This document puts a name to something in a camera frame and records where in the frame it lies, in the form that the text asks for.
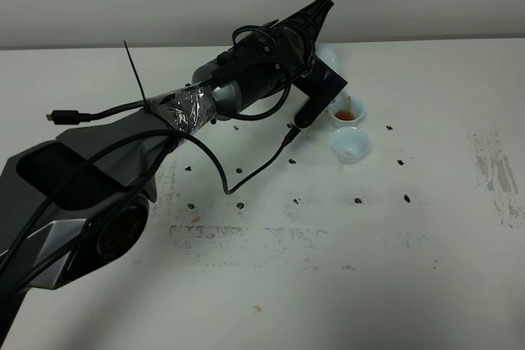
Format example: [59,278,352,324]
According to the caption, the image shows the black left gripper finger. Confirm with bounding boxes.
[282,0,334,44]

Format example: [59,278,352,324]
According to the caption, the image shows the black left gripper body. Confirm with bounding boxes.
[233,24,316,100]

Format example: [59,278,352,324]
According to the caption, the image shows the light blue porcelain teapot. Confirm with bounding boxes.
[315,41,348,112]

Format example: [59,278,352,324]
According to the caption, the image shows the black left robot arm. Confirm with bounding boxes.
[1,0,333,330]

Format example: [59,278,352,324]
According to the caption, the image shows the far light blue teacup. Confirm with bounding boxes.
[327,93,366,129]

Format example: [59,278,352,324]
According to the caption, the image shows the light blue teacup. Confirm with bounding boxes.
[331,126,372,165]
[327,93,366,129]

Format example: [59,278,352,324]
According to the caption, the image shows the near light blue teacup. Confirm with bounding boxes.
[331,126,372,165]

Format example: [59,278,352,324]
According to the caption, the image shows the black left camera cable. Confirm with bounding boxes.
[0,25,300,298]

